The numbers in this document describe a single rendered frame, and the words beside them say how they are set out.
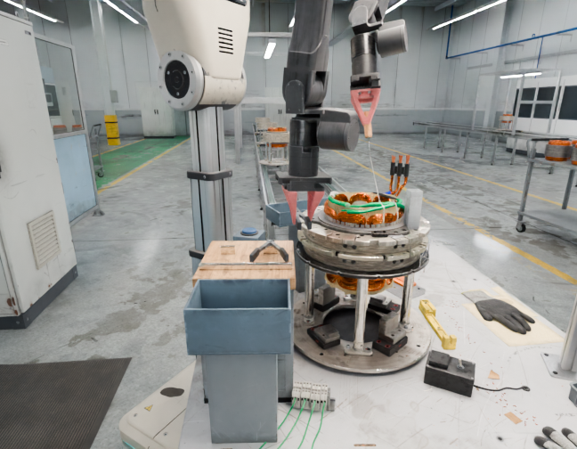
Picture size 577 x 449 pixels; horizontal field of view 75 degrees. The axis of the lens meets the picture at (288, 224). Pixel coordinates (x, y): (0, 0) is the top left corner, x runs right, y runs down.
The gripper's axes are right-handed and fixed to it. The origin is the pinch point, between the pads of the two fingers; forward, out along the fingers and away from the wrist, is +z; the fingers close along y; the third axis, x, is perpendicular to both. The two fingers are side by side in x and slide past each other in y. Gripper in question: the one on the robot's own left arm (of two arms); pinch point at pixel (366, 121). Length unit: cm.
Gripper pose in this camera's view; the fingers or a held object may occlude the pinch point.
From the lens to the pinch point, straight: 92.4
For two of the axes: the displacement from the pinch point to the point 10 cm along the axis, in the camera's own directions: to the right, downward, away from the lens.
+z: 0.4, 10.0, -0.4
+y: 1.8, 0.3, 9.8
